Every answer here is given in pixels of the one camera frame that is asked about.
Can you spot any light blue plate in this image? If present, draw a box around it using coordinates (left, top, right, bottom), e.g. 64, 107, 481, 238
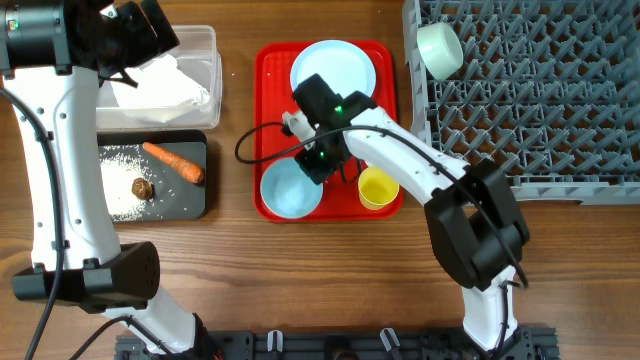
290, 40, 376, 97

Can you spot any white napkin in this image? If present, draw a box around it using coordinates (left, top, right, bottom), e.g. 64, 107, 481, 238
109, 55, 211, 123

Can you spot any light blue bowl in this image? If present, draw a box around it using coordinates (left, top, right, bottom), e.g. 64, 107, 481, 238
259, 157, 324, 220

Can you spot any yellow plastic cup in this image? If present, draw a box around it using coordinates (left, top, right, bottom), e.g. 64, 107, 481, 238
358, 167, 400, 210

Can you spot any green bowl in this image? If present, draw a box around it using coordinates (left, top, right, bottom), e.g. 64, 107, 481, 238
416, 22, 464, 81

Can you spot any orange carrot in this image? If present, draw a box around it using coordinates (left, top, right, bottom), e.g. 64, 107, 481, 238
142, 142, 205, 184

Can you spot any brown mushroom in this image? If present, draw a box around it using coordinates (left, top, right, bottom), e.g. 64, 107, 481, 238
131, 178, 154, 201

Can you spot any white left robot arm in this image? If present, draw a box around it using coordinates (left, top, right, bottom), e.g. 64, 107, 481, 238
1, 0, 223, 359

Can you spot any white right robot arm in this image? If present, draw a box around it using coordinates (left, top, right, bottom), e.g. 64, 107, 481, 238
293, 74, 530, 357

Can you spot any grey dishwasher rack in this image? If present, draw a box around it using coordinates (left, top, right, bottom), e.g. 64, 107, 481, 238
402, 0, 639, 205

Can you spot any clear plastic bin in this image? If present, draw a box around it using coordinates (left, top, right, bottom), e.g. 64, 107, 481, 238
97, 25, 223, 132

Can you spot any red serving tray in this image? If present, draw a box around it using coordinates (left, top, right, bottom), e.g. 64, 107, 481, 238
253, 40, 404, 222

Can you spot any white rice pile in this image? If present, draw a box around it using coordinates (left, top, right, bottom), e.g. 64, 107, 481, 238
99, 145, 153, 222

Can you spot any black tray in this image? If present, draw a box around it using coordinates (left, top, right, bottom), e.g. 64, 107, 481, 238
98, 130, 208, 222

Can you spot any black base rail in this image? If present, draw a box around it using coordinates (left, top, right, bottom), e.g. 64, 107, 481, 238
114, 326, 561, 360

